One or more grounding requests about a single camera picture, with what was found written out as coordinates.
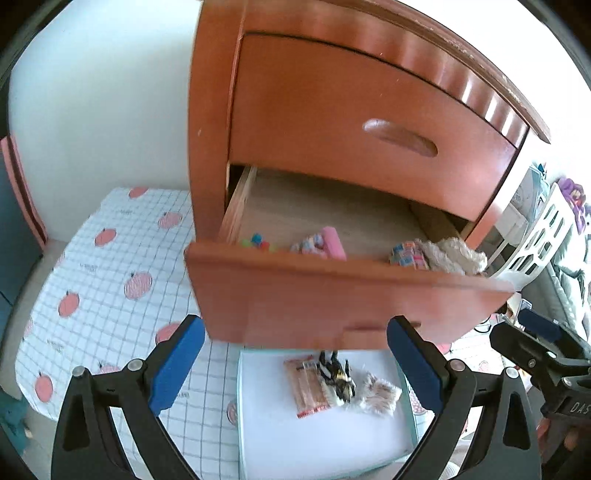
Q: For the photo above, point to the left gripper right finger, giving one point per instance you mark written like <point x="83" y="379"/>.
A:
<point x="504" y="445"/>

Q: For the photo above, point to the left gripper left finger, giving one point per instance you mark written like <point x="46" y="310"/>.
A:
<point x="87" y="445"/>

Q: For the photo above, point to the cotton swabs bag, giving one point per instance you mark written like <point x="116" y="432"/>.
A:
<point x="379" y="396"/>

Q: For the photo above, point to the cream lace scrunchie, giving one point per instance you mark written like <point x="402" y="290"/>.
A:
<point x="453" y="255"/>

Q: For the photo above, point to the toothpick packet brown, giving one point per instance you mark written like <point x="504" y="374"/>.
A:
<point x="306" y="385"/>

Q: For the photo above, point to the colourful patterned small pack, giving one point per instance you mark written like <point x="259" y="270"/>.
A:
<point x="408" y="254"/>

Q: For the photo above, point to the colourful plastic clips bundle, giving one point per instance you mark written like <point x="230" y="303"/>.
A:
<point x="258" y="242"/>

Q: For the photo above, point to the pastel hair ties pack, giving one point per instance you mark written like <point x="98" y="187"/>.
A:
<point x="310" y="245"/>

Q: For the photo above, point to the pink eraser block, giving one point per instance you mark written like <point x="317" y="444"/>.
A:
<point x="332" y="244"/>

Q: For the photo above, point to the pomegranate print grid mat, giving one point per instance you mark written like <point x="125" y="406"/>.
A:
<point x="118" y="288"/>

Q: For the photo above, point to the white laundry basket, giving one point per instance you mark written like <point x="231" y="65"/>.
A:
<point x="538" y="244"/>

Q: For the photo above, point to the white foam tray teal rim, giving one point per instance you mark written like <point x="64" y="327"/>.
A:
<point x="339" y="442"/>

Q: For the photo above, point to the dark blue cabinet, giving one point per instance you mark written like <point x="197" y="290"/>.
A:
<point x="23" y="235"/>

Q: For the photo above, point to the lower wooden drawer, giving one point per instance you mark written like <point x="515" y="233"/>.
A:
<point x="286" y="300"/>

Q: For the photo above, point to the wooden drawer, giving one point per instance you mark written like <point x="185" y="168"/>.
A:
<point x="306" y="107"/>
<point x="286" y="300"/>

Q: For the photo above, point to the orange wooden nightstand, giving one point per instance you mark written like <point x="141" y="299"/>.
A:
<point x="388" y="31"/>

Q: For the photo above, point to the upper wooden drawer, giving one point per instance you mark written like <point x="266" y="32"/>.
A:
<point x="306" y="107"/>

